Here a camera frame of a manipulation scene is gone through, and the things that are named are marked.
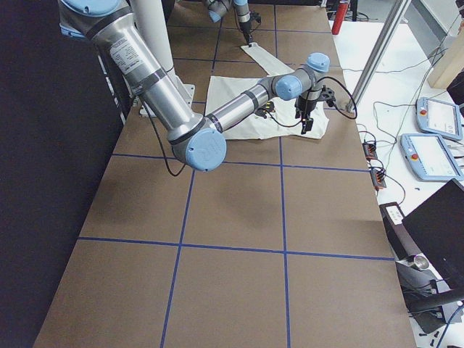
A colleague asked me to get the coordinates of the aluminium frame post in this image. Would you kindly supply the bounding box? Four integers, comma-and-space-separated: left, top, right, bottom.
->
345, 0, 411, 112

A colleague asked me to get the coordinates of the near blue teach pendant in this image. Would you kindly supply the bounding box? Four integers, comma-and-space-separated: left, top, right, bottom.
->
399, 133, 463, 182

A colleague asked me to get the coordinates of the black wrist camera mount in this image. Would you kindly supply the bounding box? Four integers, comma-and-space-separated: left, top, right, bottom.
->
318, 85, 336, 107

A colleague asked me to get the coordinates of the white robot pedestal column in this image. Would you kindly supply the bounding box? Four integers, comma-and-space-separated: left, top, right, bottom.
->
130, 0, 195, 107

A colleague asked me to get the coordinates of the black box white label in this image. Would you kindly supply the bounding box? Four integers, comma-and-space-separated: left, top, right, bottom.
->
379, 202, 424, 260

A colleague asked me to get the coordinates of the black monitor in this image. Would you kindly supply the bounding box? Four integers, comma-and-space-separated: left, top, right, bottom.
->
402, 179, 463, 289

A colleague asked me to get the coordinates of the blue teach pendant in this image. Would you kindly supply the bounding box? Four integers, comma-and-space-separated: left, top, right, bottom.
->
415, 97, 463, 141
399, 133, 463, 182

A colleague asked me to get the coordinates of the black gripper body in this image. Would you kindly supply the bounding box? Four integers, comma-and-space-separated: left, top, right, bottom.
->
239, 20, 252, 38
295, 88, 322, 120

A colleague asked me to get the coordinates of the orange terminal block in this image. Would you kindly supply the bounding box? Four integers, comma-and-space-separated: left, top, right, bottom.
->
370, 167, 386, 191
362, 142, 378, 160

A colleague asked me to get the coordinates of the silver metal cup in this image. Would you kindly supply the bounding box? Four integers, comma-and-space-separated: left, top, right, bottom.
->
410, 254, 430, 271

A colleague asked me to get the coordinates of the cream long sleeve cat shirt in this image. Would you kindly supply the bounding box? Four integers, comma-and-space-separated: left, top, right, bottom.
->
205, 43, 329, 140

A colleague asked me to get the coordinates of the far blue teach pendant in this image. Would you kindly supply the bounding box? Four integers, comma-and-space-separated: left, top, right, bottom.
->
415, 97, 463, 141

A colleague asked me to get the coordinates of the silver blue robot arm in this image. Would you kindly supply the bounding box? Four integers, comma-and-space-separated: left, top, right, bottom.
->
202, 0, 261, 45
58, 1, 330, 171

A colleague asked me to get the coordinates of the far orange terminal block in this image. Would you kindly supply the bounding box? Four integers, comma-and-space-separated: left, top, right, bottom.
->
362, 142, 378, 160

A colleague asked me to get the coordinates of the red cylinder bottle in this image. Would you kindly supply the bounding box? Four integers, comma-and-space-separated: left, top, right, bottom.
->
331, 0, 349, 36

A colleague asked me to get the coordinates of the near orange terminal block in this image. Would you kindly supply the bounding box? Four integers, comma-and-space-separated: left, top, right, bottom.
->
370, 167, 386, 191

